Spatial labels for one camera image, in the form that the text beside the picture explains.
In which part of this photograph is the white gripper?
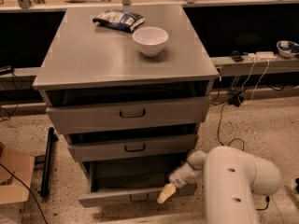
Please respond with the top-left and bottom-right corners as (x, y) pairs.
(157, 162), (203, 204)

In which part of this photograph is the grey bottom drawer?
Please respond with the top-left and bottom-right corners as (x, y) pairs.
(78, 159), (198, 209)

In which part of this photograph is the grey drawer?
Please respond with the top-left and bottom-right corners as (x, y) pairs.
(67, 134), (198, 162)
(78, 159), (198, 209)
(47, 97), (211, 134)

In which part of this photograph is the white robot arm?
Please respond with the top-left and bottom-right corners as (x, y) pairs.
(157, 147), (282, 224)

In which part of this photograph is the grey middle drawer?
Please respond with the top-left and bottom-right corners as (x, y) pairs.
(67, 134), (198, 162)

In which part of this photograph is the grey top drawer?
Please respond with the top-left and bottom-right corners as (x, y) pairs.
(47, 97), (211, 134)

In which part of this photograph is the grey drawer cabinet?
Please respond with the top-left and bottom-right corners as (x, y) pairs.
(33, 4), (218, 105)

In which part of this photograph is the black power adapter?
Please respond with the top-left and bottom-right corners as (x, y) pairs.
(229, 93), (244, 107)

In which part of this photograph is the black bar on floor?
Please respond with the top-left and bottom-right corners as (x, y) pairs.
(40, 127), (55, 198)

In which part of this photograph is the black device on ledge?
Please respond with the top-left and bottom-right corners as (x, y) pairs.
(231, 50), (244, 63)

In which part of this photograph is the cardboard box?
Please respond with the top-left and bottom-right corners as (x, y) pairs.
(0, 143), (35, 224)

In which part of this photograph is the white power strip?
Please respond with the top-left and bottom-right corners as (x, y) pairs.
(248, 51), (277, 61)

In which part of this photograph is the blue white snack bag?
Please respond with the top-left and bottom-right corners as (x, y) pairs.
(93, 9), (145, 33)

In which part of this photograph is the blue white patterned bowl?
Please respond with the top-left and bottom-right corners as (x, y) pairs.
(277, 40), (299, 58)

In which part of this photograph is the black floor cable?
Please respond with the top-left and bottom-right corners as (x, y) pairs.
(216, 101), (271, 212)

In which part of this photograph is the black cable over box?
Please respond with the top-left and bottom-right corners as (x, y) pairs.
(0, 161), (50, 224)

